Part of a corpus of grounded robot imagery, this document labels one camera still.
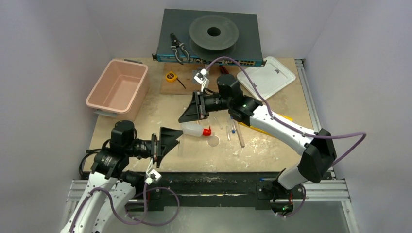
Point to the grey cable spool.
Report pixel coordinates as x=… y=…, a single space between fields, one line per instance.
x=213 y=36

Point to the pink plastic bin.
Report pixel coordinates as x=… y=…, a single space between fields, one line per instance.
x=120 y=90

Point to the white plastic lid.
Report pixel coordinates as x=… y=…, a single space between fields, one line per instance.
x=267 y=80

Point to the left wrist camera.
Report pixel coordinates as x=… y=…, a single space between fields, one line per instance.
x=151 y=175

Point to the aluminium rail frame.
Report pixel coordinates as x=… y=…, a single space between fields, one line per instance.
x=327 y=190

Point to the red utility knife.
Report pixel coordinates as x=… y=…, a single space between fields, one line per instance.
x=223 y=70

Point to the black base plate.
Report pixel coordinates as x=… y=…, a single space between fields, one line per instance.
x=222 y=189

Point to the grey network switch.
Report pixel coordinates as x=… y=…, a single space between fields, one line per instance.
x=177 y=21

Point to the yellow tape measure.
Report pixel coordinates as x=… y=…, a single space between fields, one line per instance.
x=172 y=77

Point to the grey metal bracket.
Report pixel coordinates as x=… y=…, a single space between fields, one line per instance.
x=194 y=71

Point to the black wire stripper pliers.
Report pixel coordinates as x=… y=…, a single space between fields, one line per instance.
x=179 y=46

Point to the clear test tube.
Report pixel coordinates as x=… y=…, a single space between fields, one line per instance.
x=228 y=132

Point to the white squeeze bottle red cap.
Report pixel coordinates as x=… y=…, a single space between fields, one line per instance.
x=194 y=129

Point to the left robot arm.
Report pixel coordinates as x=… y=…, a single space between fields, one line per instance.
x=117 y=186

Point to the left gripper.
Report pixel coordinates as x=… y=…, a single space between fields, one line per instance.
x=167 y=141

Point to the clear petri dish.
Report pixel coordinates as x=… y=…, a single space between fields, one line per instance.
x=213 y=141

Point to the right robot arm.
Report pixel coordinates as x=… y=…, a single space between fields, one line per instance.
x=315 y=148

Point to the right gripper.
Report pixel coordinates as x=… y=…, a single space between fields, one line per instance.
x=199 y=105

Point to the wooden board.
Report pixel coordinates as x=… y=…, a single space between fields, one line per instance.
x=185 y=74

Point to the clear glass tube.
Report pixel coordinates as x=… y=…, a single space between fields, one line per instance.
x=180 y=148

